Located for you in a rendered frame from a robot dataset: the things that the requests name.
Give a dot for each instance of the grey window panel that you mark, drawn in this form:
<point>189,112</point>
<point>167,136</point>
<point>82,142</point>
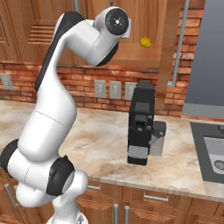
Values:
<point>207,58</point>

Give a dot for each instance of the wooden base cabinet door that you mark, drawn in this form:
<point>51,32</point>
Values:
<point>7,207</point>
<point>96,213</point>
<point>154,215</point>

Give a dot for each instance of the wooden open cabinet door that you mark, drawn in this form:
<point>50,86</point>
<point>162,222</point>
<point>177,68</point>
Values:
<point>169,52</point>

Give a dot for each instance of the wooden drawer front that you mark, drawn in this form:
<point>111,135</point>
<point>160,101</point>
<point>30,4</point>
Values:
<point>108,189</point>
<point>157,198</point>

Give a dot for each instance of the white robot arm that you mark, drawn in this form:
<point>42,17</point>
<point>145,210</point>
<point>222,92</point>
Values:
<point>55,116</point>

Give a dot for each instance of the black coffee machine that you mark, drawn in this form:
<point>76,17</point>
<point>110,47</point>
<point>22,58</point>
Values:
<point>140,125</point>

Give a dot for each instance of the dark grey sink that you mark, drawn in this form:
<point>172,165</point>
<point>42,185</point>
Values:
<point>210,151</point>

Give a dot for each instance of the wooden cabinet shelf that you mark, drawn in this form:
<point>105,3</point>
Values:
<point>137,55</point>

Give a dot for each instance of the yellow lemon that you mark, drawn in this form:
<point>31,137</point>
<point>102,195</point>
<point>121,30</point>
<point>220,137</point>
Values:
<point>145,42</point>

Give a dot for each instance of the wooden louvred cabinet door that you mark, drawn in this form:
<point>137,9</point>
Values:
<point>40,32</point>

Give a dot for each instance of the grey wall outlet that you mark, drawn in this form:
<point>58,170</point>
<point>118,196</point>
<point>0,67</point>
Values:
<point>129,91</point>
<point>5,81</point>
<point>115,90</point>
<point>100,89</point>

